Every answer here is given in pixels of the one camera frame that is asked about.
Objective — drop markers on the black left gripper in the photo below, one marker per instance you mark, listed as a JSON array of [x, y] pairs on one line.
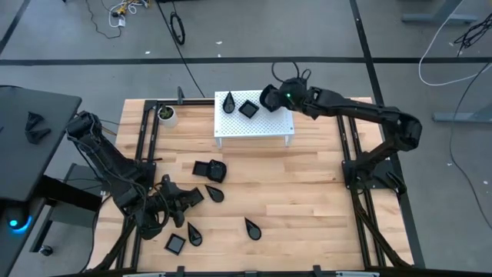
[[169, 200]]

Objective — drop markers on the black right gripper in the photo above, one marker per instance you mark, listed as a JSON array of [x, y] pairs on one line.
[[295, 96]]

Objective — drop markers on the black rounded mini plate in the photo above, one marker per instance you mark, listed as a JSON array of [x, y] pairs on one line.
[[266, 99], [217, 171]]

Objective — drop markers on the black square mini plate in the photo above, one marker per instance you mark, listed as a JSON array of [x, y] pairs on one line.
[[175, 244], [248, 109], [200, 168]]

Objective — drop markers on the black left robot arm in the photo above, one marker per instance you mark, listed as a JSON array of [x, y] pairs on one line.
[[111, 161]]

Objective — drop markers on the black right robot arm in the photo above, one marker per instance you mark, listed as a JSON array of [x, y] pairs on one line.
[[346, 107]]

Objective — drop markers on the white perforated metal shelf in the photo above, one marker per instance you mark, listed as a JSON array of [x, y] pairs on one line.
[[253, 125]]

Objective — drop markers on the white potted plant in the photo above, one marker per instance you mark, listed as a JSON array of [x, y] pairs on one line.
[[167, 115]]

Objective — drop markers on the white light bar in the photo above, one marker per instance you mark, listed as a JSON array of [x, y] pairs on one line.
[[357, 274], [144, 274]]

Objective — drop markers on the black desk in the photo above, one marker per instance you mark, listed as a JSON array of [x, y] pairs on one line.
[[23, 169]]

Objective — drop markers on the grey desk foot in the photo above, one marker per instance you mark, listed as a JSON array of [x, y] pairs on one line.
[[461, 116], [438, 17]]

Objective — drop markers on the black aluminium rig frame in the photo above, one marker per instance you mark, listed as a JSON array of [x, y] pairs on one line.
[[150, 134]]

